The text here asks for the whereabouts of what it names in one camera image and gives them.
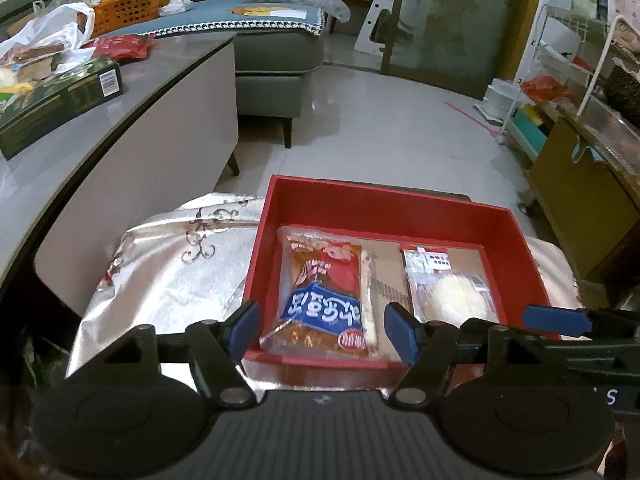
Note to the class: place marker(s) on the white pegboard panel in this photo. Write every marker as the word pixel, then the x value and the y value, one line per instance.
pixel 379 23

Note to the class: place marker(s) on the red packet on counter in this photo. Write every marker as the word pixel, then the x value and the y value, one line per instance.
pixel 123 48

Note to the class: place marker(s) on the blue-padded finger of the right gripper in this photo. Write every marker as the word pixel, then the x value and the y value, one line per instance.
pixel 565 322

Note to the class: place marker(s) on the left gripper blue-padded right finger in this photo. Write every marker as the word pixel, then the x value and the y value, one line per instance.
pixel 429 351

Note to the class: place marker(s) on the red cardboard box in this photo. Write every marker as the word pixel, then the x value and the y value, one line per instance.
pixel 481 239

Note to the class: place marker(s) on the grey green sofa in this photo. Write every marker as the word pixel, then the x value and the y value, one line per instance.
pixel 271 70

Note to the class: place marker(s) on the brown wooden cabinet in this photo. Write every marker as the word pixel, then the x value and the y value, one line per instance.
pixel 592 209

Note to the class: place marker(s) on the floral silver tablecloth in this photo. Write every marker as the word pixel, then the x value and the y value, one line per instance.
pixel 191 264

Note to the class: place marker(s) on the grey curved counter table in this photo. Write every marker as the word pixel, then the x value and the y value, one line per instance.
pixel 67 199

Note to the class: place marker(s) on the white plastic shopping bag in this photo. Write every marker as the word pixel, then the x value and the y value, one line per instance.
pixel 70 26

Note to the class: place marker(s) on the white round cake packet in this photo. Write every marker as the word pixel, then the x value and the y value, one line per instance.
pixel 448 284

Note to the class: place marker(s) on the orange plastic basket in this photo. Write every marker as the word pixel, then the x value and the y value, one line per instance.
pixel 117 14

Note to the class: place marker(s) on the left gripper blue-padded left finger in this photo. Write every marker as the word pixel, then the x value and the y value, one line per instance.
pixel 217 348

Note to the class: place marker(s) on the red blue cartoon snack bag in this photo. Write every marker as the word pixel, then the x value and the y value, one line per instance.
pixel 325 307

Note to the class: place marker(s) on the white wire shelf rack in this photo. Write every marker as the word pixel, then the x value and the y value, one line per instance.
pixel 618 37

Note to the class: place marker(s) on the blue sofa cover cloth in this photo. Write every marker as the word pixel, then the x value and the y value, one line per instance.
pixel 212 15

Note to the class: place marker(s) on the dark green long box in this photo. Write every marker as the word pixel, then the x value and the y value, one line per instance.
pixel 31 115

